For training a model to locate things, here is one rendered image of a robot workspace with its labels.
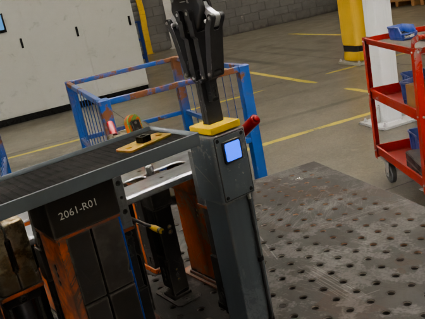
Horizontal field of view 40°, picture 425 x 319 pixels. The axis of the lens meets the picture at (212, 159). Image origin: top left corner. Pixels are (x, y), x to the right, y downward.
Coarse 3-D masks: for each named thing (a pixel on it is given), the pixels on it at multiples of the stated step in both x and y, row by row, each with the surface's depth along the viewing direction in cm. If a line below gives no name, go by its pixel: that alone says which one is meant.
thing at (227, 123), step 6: (222, 120) 93; (228, 120) 92; (234, 120) 92; (192, 126) 93; (198, 126) 92; (204, 126) 91; (210, 126) 91; (216, 126) 90; (222, 126) 90; (228, 126) 91; (234, 126) 92; (204, 132) 91; (210, 132) 89; (216, 132) 90
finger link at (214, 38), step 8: (208, 16) 83; (224, 16) 84; (208, 24) 84; (208, 32) 84; (216, 32) 85; (208, 40) 85; (216, 40) 85; (208, 48) 86; (216, 48) 86; (208, 56) 86; (216, 56) 86; (208, 64) 87; (216, 64) 87; (208, 72) 88
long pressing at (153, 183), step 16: (160, 160) 135; (176, 160) 132; (128, 176) 128; (144, 176) 125; (160, 176) 123; (176, 176) 120; (192, 176) 121; (128, 192) 117; (144, 192) 115; (32, 240) 102
